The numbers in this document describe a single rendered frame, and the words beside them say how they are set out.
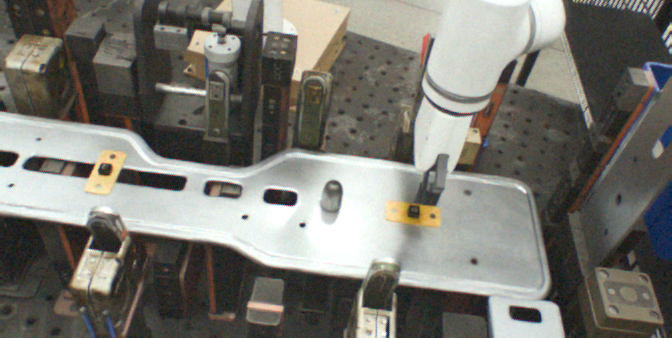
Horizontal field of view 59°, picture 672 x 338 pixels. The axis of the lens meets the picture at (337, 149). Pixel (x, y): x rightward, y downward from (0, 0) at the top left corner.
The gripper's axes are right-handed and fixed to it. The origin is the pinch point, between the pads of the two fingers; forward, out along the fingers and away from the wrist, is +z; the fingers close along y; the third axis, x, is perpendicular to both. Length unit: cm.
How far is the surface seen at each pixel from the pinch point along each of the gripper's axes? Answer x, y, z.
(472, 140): 8.3, -11.0, 2.7
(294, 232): -17.1, 6.7, 9.2
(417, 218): 0.8, 1.3, 8.8
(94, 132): -51, -7, 10
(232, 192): -27.5, 0.0, 10.6
